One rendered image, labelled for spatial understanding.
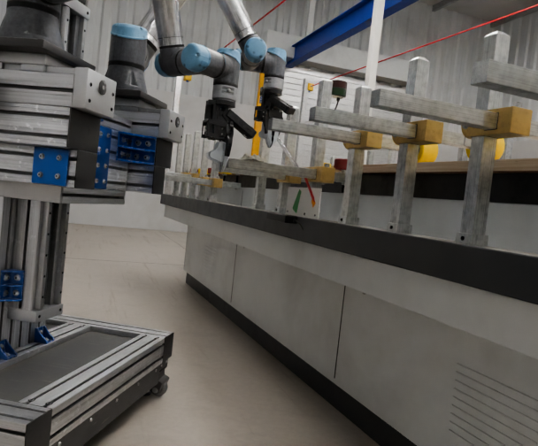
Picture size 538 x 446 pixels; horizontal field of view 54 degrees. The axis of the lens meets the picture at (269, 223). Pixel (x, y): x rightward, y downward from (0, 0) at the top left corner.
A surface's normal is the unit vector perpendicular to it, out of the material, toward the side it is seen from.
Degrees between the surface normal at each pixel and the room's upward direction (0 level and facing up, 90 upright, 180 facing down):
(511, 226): 90
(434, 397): 90
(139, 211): 90
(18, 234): 90
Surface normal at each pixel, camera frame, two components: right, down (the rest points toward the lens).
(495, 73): 0.36, 0.08
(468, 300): -0.92, -0.08
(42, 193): -0.18, 0.03
